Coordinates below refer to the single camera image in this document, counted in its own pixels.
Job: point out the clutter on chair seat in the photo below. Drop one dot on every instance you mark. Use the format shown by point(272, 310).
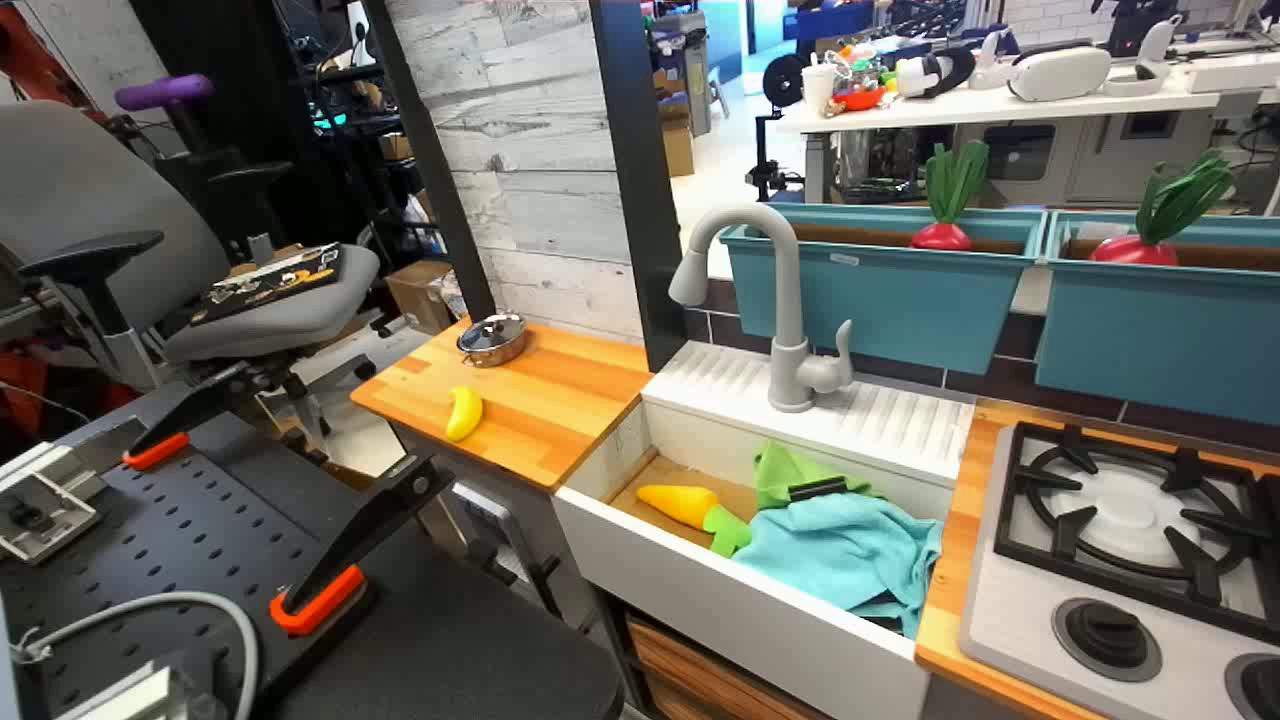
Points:
point(267, 277)

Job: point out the white table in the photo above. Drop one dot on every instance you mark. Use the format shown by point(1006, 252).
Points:
point(985, 110)

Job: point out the white rounded device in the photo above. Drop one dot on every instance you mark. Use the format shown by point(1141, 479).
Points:
point(1062, 72)

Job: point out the grey toy faucet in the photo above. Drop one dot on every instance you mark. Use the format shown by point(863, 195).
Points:
point(786, 322)

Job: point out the purple cylinder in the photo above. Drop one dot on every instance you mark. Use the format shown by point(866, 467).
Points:
point(165, 88)

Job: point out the red radish toy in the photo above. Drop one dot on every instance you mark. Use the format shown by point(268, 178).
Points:
point(954, 181)
point(1174, 201)

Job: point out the teal cloth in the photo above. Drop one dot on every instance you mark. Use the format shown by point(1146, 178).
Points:
point(841, 553)

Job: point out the small silver metal pot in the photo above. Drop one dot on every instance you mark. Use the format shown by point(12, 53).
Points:
point(492, 341)

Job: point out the yellow banana toy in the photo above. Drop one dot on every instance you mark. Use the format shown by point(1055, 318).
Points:
point(464, 418)

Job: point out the cardboard box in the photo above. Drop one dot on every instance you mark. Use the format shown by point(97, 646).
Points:
point(423, 297)

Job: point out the marble pattern backdrop panel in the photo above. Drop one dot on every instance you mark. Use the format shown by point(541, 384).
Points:
point(533, 160)

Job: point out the black frame post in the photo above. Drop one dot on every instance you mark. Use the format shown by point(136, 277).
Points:
point(427, 160)
point(642, 201)

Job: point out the teal planter box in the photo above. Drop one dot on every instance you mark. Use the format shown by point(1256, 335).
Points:
point(1160, 335)
point(880, 303)

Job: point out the grey office chair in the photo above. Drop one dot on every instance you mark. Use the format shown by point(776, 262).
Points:
point(95, 185)

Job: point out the yellow carrot toy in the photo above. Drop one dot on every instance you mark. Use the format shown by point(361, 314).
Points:
point(681, 504)

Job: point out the grey toy stove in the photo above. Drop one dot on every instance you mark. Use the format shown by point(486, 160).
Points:
point(1135, 504)

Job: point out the grey metal bracket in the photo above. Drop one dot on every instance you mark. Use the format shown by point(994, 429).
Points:
point(41, 513)

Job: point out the white toy sink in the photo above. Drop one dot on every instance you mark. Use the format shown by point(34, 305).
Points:
point(695, 587)

